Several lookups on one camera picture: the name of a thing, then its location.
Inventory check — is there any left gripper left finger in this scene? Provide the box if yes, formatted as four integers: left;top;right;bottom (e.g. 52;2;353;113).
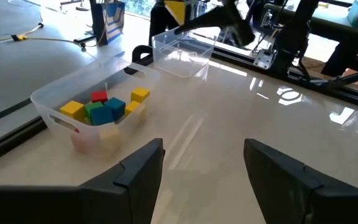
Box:
80;138;167;224

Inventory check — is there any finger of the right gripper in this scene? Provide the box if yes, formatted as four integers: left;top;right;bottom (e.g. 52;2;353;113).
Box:
174;2;239;35

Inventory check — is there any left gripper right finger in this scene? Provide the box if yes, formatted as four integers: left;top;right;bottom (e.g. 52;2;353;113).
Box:
244;138;323;224

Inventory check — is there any green cube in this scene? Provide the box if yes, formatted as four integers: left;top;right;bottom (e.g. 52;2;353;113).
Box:
84;101;104;121

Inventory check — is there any red cube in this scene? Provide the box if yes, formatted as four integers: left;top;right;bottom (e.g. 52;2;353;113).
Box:
91;90;109;104

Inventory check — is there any silver mounting plate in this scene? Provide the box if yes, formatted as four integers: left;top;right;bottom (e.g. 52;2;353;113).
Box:
253;49;277;70

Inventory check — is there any black clamp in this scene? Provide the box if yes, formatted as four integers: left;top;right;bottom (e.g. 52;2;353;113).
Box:
124;44;154;75

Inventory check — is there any glossy white table sheet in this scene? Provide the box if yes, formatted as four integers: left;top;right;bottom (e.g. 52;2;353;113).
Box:
0;55;358;224

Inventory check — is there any black workbench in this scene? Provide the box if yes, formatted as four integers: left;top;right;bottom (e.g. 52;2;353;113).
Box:
264;2;358;77

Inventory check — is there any blue and white box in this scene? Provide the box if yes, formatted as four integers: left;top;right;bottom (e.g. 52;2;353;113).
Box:
89;0;126;46

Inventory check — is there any black stand post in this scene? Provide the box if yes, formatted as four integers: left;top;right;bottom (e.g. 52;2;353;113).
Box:
149;0;168;47

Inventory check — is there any black aluminium table frame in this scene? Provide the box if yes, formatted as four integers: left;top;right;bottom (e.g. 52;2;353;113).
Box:
0;30;358;170

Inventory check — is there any yellow floor cable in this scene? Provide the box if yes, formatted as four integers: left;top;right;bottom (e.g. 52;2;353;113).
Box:
0;21;86;50

